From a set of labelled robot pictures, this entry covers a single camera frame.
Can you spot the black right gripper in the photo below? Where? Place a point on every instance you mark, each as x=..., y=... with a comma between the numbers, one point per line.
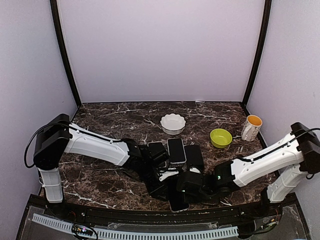
x=188, y=199

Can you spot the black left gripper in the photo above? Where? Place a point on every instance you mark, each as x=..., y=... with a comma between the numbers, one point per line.
x=154, y=191

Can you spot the black phone case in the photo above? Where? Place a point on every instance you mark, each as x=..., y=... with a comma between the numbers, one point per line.
x=194, y=157

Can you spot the lavender phone case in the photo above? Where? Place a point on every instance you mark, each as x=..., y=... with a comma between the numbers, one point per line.
x=176, y=150

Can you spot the pink phone case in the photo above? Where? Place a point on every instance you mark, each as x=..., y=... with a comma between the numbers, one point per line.
x=158, y=144

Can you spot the black smartphone silver edge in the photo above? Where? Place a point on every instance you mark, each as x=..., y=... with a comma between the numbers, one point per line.
x=176, y=150

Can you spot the clear magsafe phone case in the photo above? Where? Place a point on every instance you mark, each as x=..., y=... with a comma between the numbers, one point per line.
x=178, y=206

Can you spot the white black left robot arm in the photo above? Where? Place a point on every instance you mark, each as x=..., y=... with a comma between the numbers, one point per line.
x=61, y=136

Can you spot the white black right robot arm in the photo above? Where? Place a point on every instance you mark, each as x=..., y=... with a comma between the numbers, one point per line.
x=297, y=154

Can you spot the green bowl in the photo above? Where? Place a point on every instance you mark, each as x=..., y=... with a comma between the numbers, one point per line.
x=220, y=138

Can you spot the white scalloped bowl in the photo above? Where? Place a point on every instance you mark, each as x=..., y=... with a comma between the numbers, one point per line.
x=173, y=124

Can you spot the white mug yellow inside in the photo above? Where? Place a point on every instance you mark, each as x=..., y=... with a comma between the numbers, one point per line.
x=251, y=128

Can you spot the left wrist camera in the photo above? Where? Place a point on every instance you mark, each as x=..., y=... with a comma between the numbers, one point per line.
x=163, y=175

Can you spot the black front table rail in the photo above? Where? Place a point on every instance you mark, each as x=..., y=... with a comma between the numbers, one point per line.
x=97, y=216

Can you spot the white slotted cable duct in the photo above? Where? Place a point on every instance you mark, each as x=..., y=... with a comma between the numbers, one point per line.
x=117, y=231

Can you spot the black right corner post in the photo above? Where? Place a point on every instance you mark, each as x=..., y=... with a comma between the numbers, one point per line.
x=258, y=52

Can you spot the black corner post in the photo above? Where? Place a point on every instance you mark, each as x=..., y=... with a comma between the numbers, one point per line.
x=63, y=51
x=258, y=52

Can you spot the black left corner post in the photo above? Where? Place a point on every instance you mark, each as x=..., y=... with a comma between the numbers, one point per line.
x=63, y=51

